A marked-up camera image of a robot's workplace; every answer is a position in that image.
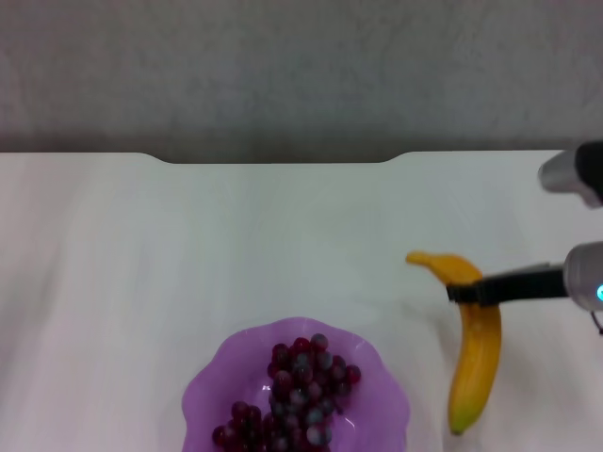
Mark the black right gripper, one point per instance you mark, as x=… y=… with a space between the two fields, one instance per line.
x=523 y=285

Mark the yellow banana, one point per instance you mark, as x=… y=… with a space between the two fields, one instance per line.
x=476 y=353

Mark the dark red grape bunch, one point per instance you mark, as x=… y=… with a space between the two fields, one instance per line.
x=301 y=391

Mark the purple scalloped plastic plate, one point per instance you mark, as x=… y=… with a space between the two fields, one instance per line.
x=221 y=376

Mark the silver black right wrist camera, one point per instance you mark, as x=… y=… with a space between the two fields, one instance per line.
x=570 y=176

